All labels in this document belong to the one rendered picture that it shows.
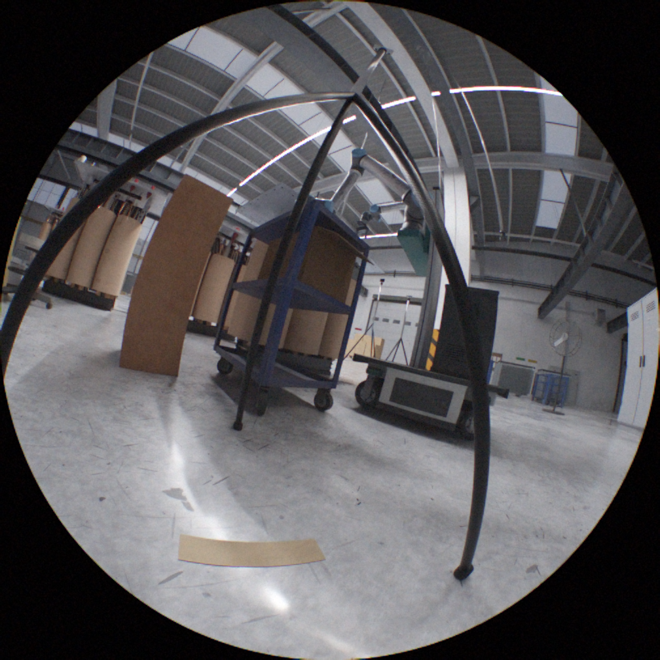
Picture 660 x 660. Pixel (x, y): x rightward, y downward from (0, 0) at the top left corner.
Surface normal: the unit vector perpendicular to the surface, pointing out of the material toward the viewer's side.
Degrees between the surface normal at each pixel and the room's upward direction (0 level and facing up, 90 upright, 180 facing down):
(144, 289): 90
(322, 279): 90
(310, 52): 180
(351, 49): 174
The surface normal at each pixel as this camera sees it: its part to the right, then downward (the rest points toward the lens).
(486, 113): -0.17, 0.98
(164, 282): 0.76, 0.14
